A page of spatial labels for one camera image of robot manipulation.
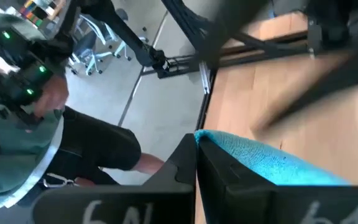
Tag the cluttered desk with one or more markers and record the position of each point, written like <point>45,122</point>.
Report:
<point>42,12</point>

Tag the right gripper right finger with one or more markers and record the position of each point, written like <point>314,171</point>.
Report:
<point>235,199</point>

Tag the person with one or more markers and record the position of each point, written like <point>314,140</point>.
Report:
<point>98,143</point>

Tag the person's hand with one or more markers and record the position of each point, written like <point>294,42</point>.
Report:
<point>51,93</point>

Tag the silver bracket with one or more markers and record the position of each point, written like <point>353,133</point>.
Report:
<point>205,77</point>

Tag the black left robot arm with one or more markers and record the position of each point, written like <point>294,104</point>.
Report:
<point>328,31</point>

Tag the white office chair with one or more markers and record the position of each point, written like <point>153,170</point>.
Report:
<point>92,46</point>

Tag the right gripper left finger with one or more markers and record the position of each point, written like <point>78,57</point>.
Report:
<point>166,199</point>

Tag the light blue microfiber towel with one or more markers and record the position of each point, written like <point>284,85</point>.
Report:
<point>259,158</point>

